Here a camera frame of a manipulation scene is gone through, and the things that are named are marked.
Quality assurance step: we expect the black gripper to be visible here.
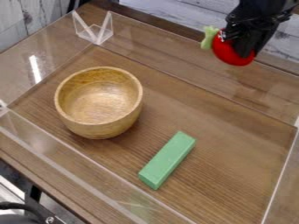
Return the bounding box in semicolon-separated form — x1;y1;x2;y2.
223;0;299;58

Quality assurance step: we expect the red plush strawberry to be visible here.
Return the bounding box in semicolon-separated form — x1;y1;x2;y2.
200;25;255;67

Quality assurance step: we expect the wooden bowl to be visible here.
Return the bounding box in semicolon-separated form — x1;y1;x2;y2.
53;66;144;139

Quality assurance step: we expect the green rectangular block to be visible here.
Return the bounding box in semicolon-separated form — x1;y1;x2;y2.
138;131;196;190

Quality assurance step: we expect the black table leg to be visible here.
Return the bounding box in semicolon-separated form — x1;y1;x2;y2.
29;185;43;202

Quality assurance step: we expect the clear acrylic corner bracket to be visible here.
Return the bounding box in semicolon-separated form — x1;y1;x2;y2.
71;11;114;46

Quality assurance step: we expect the clear acrylic tray wall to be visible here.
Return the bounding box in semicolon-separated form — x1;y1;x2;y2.
0;101;195;224

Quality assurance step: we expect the black cable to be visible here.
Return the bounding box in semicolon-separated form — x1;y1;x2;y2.
0;195;68;224

